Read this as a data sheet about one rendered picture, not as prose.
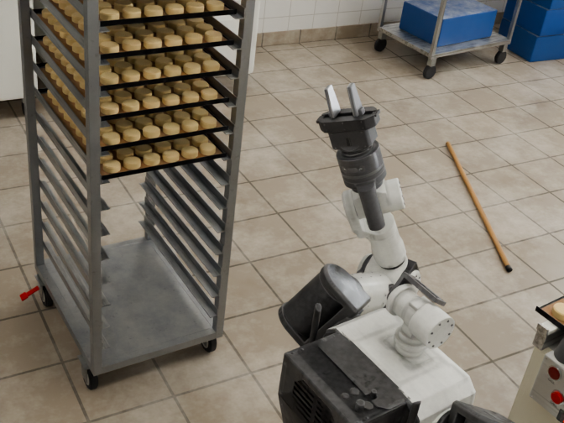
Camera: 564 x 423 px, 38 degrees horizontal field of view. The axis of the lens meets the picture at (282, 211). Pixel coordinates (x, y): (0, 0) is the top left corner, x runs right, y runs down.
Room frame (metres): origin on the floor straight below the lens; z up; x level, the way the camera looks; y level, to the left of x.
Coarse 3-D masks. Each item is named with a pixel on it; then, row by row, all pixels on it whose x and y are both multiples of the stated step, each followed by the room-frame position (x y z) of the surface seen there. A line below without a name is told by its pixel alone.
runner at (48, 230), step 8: (48, 224) 2.45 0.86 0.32; (48, 232) 2.37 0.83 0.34; (56, 240) 2.36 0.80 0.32; (56, 248) 2.29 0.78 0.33; (64, 256) 2.27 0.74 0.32; (64, 264) 2.23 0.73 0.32; (72, 264) 2.23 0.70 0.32; (72, 272) 2.16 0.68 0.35; (80, 280) 2.15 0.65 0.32; (80, 288) 2.10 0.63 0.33; (88, 296) 2.07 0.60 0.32; (88, 304) 2.03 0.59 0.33; (104, 320) 1.97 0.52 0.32
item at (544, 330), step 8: (536, 328) 1.50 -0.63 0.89; (544, 328) 1.49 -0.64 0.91; (552, 328) 1.50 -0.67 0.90; (536, 336) 1.51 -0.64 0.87; (544, 336) 1.49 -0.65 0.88; (552, 336) 1.51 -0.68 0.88; (560, 336) 1.53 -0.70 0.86; (536, 344) 1.50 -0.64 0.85; (544, 344) 1.49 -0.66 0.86; (552, 344) 1.51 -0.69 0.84
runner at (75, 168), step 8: (40, 120) 2.39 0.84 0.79; (48, 128) 2.32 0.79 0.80; (56, 136) 2.32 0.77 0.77; (56, 144) 2.25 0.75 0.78; (64, 144) 2.28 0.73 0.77; (64, 152) 2.19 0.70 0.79; (72, 160) 2.18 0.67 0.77; (72, 168) 2.13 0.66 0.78; (80, 168) 2.14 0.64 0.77; (80, 176) 2.07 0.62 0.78; (104, 208) 1.94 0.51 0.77
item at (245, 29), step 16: (240, 32) 2.19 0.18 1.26; (240, 64) 2.17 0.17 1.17; (240, 80) 2.18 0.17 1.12; (240, 96) 2.18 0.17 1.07; (240, 112) 2.18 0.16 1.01; (240, 128) 2.19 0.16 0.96; (240, 144) 2.19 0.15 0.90; (224, 192) 2.20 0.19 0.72; (224, 240) 2.17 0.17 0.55; (224, 256) 2.18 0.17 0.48; (224, 272) 2.18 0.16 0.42; (224, 288) 2.18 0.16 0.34; (224, 304) 2.19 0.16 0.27
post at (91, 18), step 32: (96, 0) 1.93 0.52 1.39; (96, 32) 1.93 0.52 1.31; (96, 64) 1.93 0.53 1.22; (96, 96) 1.92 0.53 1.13; (96, 128) 1.92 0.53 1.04; (96, 160) 1.92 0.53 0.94; (96, 192) 1.92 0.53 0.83; (96, 224) 1.92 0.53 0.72; (96, 256) 1.92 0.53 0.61; (96, 288) 1.92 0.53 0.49; (96, 320) 1.92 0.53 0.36; (96, 352) 1.92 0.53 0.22
